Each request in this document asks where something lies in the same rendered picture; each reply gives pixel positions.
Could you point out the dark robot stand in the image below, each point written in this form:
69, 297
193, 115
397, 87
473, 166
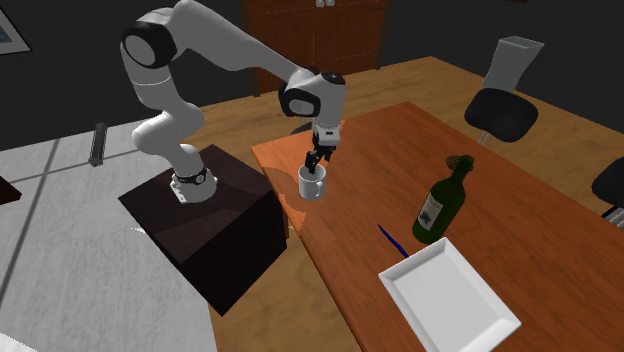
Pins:
224, 234

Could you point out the brown wooden cabinet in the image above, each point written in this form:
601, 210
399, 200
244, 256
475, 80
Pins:
317, 39

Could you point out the black and grey chair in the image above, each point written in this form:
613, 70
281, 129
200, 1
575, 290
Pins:
502, 105

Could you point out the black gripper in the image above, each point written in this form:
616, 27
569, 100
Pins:
325, 141

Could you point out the framed wall picture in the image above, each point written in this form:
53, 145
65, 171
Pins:
8, 36

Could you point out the blue pen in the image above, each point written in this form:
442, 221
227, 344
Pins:
392, 241

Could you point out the white mug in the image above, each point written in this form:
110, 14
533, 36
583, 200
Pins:
310, 184

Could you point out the dark green wine bottle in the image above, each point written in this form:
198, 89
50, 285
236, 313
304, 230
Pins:
438, 204

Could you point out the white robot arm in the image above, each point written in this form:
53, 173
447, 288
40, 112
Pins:
229, 46

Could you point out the small dark grey bar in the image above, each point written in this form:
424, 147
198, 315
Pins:
98, 144

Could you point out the white rectangular plate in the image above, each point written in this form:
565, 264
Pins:
446, 297

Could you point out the brown wooden table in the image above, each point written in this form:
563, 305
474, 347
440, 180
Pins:
512, 234

